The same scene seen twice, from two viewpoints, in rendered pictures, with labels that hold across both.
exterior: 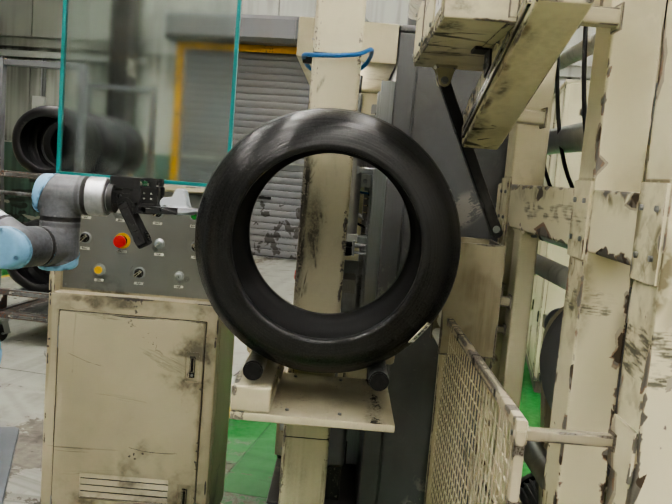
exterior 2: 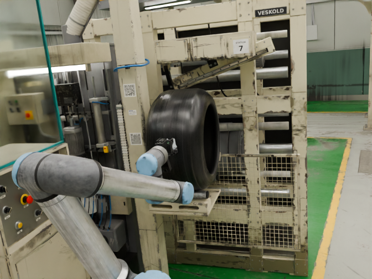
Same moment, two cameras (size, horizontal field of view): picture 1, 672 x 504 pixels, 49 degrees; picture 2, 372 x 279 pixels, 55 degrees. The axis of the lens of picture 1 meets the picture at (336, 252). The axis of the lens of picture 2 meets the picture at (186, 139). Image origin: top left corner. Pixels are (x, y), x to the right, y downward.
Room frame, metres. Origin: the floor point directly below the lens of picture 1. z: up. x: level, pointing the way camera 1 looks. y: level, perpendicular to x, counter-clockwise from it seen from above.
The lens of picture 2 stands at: (1.13, 1.98, 1.69)
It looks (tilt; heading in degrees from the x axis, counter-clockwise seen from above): 14 degrees down; 288
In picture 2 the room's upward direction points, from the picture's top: 5 degrees counter-clockwise
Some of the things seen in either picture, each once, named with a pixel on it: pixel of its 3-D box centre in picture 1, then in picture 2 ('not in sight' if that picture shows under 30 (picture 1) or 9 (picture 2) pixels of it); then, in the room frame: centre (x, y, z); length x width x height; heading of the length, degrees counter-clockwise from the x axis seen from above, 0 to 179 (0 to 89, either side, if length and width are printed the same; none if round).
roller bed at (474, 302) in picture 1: (465, 294); not in sight; (2.00, -0.36, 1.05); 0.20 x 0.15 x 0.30; 0
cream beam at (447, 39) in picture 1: (483, 17); (206, 48); (1.65, -0.28, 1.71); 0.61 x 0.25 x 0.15; 0
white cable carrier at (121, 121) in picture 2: not in sight; (125, 142); (2.12, 0.07, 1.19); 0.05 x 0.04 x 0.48; 90
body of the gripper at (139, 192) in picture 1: (136, 196); (163, 149); (1.72, 0.47, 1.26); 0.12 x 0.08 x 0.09; 90
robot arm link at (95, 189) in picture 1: (101, 196); (156, 156); (1.72, 0.55, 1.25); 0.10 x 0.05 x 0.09; 0
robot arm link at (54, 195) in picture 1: (63, 195); (150, 163); (1.72, 0.64, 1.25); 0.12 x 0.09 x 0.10; 90
